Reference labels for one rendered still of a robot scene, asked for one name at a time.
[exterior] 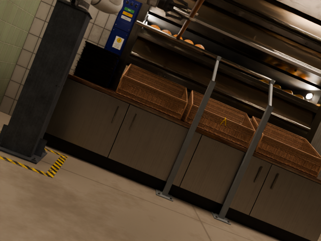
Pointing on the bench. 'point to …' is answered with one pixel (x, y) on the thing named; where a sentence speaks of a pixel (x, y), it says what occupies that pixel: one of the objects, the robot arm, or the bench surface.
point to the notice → (118, 42)
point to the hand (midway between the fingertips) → (191, 15)
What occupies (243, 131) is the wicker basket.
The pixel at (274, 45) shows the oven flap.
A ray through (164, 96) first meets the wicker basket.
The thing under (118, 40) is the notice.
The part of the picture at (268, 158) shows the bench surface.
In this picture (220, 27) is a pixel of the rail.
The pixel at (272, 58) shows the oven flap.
